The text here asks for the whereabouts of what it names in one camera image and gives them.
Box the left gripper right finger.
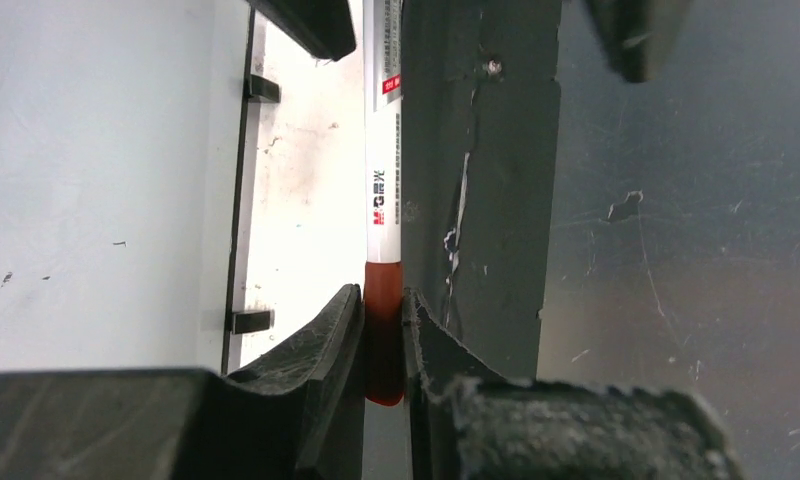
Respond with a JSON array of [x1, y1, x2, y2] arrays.
[[402, 289, 745, 479]]

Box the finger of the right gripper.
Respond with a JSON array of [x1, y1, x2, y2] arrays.
[[247, 0, 357, 61], [583, 0, 692, 83]]

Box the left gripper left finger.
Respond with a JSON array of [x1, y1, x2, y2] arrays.
[[0, 284, 365, 479]]

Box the white whiteboard marker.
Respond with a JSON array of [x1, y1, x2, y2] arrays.
[[362, 0, 403, 264]]

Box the red marker cap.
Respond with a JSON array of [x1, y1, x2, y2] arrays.
[[363, 262, 405, 407]]

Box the black framed whiteboard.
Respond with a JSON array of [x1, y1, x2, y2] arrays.
[[0, 1, 253, 371]]

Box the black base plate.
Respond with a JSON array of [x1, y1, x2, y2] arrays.
[[402, 1, 561, 377]]

